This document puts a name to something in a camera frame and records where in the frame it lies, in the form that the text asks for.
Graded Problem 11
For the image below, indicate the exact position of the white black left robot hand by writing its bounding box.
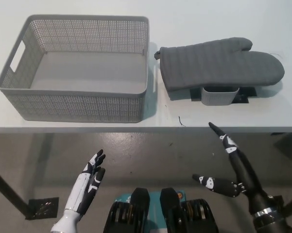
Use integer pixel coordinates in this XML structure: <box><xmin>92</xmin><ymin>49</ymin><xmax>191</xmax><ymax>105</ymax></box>
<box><xmin>64</xmin><ymin>149</ymin><xmax>106</xmax><ymax>216</ymax></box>

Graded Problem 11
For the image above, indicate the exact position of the dark grey oven glove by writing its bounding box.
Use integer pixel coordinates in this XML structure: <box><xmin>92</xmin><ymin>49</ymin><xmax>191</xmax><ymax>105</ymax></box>
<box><xmin>153</xmin><ymin>36</ymin><xmax>286</xmax><ymax>100</ymax></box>

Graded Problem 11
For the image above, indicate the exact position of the small grey perforated container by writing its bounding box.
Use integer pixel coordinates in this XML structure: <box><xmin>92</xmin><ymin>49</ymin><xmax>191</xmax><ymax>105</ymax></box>
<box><xmin>201</xmin><ymin>86</ymin><xmax>240</xmax><ymax>107</ymax></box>

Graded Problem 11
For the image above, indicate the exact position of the black floor foot plate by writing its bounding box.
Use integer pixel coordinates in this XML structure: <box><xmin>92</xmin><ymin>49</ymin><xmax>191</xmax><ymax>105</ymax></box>
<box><xmin>25</xmin><ymin>198</ymin><xmax>59</xmax><ymax>220</ymax></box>

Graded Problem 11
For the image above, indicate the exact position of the large grey perforated basket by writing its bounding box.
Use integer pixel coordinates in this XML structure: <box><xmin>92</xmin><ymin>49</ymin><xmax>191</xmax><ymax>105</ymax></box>
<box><xmin>0</xmin><ymin>15</ymin><xmax>158</xmax><ymax>123</ymax></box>

